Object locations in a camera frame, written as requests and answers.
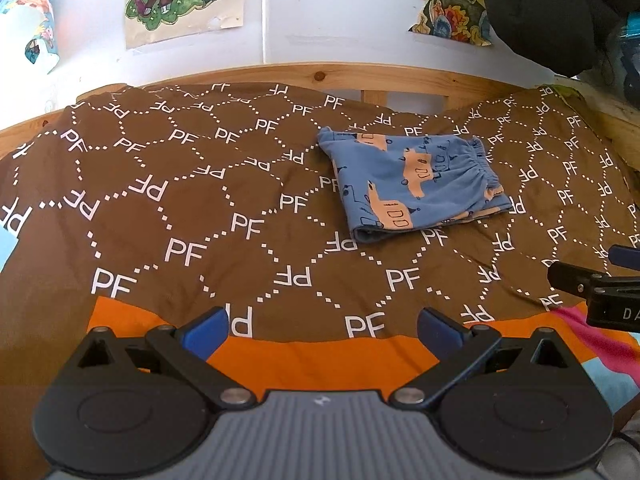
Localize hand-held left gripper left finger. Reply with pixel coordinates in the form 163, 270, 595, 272
65, 306, 257, 407

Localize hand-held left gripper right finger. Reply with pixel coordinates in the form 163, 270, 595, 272
390, 307, 576, 407

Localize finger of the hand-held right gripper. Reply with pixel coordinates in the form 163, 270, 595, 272
609, 245, 640, 267
547, 260, 640, 306

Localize blue pants with orange trucks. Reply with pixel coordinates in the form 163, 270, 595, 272
317, 126, 511, 246

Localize multicoloured orange-edged bed sheet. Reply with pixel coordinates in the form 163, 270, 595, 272
86, 295, 640, 428

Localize brown printed blanket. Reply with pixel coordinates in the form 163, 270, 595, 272
0, 80, 640, 461

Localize dark blue container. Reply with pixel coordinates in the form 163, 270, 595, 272
606, 15, 640, 92

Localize light blue cloth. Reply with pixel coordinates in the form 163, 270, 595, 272
0, 229, 19, 272

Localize black cloth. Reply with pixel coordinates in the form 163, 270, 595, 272
482, 0, 640, 77

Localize wooden bed frame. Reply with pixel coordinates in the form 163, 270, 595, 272
0, 62, 640, 171

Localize colourful cartoon wall poster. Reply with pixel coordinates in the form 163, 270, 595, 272
397, 0, 496, 47

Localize white wall pipe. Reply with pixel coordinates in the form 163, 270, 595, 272
257, 0, 275, 67

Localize pale blue cartoon wall poster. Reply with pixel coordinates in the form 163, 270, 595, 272
0, 0, 61, 76

